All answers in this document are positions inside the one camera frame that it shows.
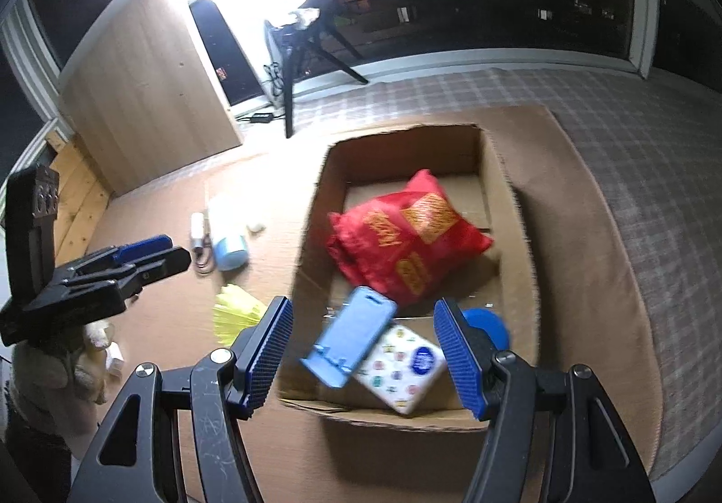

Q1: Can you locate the pine wood panel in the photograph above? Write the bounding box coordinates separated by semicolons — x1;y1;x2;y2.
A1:
44;134;112;256

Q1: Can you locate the white lotion tube blue cap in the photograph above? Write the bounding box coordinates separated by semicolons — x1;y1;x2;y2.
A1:
206;195;249;272

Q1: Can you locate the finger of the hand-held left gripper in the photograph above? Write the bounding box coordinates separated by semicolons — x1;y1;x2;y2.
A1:
70;235;173;277
134;247;191;288

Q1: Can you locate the red snack bag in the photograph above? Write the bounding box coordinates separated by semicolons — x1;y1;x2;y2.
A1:
327;170;494;306

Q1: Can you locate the small cylindrical tube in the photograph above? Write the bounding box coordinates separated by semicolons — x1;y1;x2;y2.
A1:
190;211;208;253

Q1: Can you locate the wooden cabinet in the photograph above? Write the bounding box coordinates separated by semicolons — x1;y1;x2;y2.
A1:
58;0;245;198

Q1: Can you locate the cardboard box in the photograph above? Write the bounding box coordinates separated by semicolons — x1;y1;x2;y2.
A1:
279;124;539;430

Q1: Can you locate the black tripod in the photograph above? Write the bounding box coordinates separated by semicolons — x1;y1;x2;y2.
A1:
281;9;370;139

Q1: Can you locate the white patterned tissue pack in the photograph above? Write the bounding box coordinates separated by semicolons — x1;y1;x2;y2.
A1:
355;323;449;416

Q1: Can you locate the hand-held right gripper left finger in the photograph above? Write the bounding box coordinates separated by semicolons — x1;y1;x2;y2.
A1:
68;296;295;503

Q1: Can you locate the blue phone stand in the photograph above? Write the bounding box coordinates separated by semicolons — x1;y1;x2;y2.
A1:
301;287;398;388

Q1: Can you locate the yellow shuttlecock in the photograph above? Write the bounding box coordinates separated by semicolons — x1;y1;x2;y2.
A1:
214;283;268;346

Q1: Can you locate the checked bed sheet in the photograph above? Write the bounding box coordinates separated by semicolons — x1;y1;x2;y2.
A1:
234;66;722;481

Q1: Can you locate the dark panel with white frame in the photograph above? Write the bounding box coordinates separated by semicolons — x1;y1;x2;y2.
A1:
189;0;283;109

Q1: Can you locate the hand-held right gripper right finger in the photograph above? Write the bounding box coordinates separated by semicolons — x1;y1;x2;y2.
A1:
433;298;658;503

